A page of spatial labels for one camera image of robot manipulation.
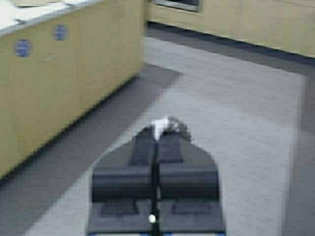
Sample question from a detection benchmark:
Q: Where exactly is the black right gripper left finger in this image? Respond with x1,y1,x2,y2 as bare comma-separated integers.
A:
86,127,155,236

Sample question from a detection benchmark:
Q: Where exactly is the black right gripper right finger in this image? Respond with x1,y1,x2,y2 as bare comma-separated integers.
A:
157,133,226,236

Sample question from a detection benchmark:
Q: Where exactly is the black white floral cloth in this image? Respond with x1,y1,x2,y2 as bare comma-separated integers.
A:
150,116,192,142

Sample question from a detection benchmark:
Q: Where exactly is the wooden kitchen island cabinet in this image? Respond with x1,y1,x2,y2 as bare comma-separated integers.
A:
0,0,145,177

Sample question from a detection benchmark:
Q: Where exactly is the blue round recycling sticker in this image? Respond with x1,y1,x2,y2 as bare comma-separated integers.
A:
54,24,68,41

